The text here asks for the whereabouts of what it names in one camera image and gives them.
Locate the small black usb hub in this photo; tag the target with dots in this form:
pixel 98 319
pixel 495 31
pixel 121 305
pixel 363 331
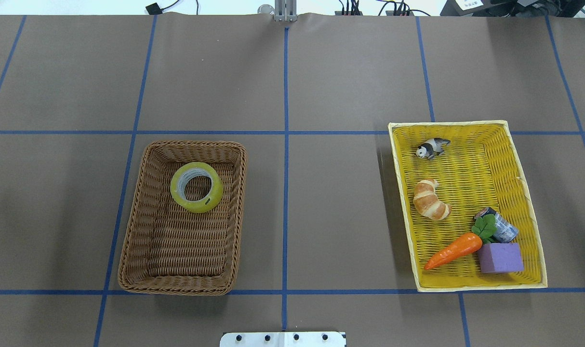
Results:
pixel 154 9

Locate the purple foam block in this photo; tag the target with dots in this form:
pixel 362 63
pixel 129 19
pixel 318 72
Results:
pixel 500 258

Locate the orange toy carrot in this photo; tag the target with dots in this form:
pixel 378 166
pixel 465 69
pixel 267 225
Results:
pixel 466 244

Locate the toy panda figure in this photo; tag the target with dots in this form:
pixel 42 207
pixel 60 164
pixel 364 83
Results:
pixel 432 148

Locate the aluminium frame post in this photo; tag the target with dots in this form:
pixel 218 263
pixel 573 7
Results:
pixel 285 11

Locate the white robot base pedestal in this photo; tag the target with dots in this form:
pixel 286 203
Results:
pixel 284 339

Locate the toy croissant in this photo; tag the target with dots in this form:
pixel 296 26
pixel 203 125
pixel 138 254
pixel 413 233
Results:
pixel 427 202

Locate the yellow woven basket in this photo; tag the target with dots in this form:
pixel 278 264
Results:
pixel 480 168

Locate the clear yellowish tape roll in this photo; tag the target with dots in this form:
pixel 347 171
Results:
pixel 188 172

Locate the brown wicker basket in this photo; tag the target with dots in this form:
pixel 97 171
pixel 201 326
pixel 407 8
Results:
pixel 169 250

